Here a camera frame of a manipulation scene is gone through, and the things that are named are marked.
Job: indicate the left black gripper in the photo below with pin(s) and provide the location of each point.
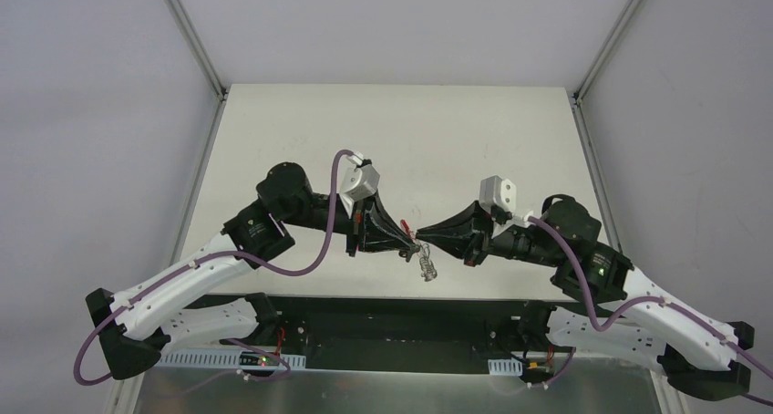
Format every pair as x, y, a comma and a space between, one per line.
357, 232

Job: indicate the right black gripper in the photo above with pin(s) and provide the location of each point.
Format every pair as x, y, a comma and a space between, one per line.
479, 240

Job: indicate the red handled metal keyring holder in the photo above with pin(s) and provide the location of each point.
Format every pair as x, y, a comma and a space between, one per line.
428, 270

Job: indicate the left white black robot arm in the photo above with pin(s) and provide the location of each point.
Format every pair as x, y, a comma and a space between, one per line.
137, 326

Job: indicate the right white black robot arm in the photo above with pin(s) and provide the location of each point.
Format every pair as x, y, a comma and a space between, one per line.
625, 314

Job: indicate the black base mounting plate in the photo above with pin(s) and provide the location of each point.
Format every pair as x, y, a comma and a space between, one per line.
442, 336

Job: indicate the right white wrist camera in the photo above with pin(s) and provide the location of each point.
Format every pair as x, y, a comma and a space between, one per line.
498, 199

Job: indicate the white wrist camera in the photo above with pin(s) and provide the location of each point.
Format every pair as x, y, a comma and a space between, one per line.
498, 199
359, 182

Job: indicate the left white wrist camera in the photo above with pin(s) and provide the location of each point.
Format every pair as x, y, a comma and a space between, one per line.
359, 182

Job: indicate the right white cable duct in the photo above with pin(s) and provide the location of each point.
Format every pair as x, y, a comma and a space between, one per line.
508, 367

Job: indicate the white cable duct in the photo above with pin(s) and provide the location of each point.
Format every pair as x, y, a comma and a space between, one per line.
210, 358
508, 367

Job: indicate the right aluminium frame post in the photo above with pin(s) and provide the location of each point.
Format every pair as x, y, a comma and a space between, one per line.
605, 53

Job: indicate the aluminium frame post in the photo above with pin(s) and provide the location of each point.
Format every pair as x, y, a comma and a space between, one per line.
200, 54
605, 53

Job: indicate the left white cable duct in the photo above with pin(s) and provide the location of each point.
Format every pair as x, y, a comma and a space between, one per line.
210, 358

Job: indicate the left aluminium frame post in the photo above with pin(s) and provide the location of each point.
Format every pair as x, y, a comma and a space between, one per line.
200, 54

